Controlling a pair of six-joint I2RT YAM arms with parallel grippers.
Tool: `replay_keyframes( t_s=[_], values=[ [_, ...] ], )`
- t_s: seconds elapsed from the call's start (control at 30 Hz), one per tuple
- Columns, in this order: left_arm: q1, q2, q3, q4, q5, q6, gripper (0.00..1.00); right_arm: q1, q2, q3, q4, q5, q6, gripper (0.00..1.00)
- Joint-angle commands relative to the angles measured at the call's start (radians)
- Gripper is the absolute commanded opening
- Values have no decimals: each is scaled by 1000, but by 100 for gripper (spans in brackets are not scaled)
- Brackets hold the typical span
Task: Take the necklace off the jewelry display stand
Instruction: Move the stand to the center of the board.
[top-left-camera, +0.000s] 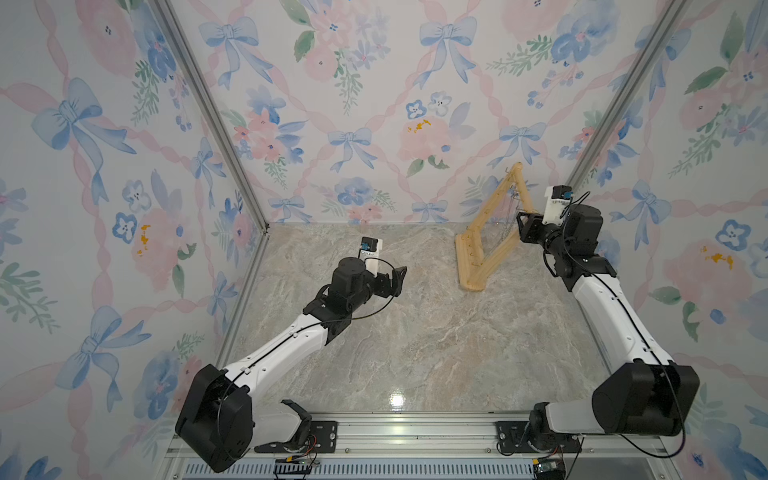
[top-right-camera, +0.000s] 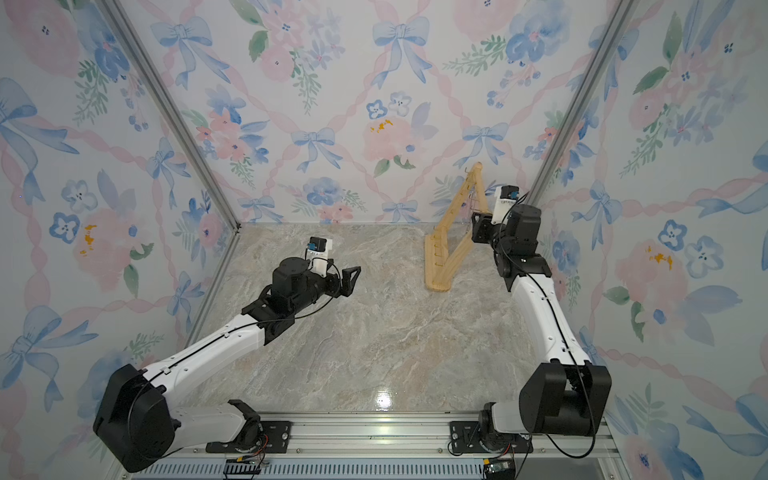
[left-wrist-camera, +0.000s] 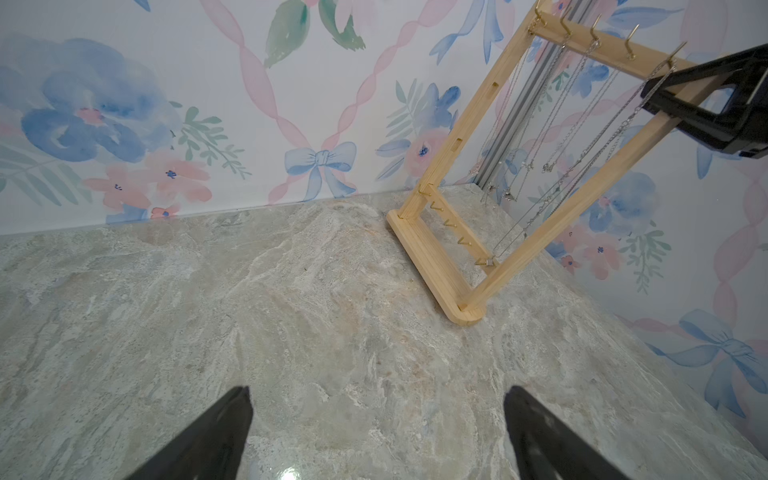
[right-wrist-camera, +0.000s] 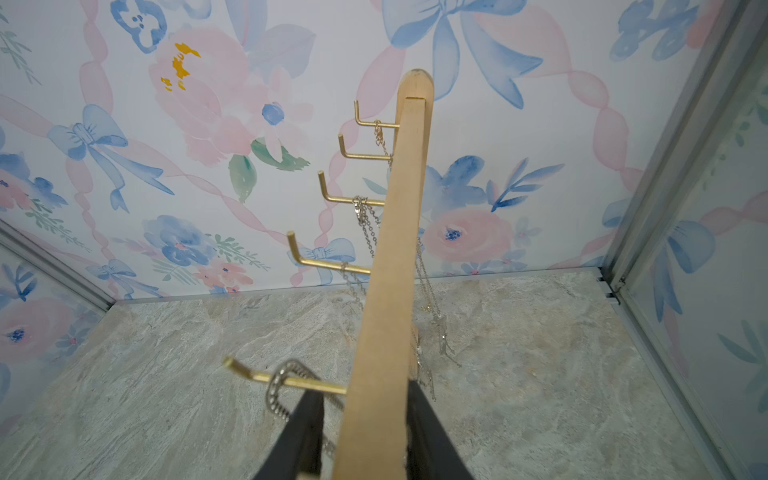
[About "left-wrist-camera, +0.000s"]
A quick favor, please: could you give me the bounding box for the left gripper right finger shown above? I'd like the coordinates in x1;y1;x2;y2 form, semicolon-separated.
503;385;628;480

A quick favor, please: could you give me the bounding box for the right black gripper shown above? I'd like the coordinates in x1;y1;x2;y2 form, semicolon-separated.
641;45;767;159

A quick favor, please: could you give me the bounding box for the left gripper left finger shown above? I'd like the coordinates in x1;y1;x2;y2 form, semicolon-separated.
129;386;253;480

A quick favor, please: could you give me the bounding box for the wooden jewelry display stand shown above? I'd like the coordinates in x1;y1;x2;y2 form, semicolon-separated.
385;0;733;328

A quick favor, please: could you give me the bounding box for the right aluminium corner post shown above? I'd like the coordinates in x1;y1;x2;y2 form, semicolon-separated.
463;1;557;193

